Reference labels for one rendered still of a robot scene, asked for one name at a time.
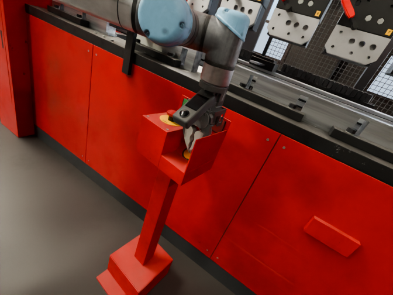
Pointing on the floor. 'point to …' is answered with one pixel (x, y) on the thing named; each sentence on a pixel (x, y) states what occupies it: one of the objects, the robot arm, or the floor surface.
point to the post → (372, 68)
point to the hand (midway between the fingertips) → (189, 150)
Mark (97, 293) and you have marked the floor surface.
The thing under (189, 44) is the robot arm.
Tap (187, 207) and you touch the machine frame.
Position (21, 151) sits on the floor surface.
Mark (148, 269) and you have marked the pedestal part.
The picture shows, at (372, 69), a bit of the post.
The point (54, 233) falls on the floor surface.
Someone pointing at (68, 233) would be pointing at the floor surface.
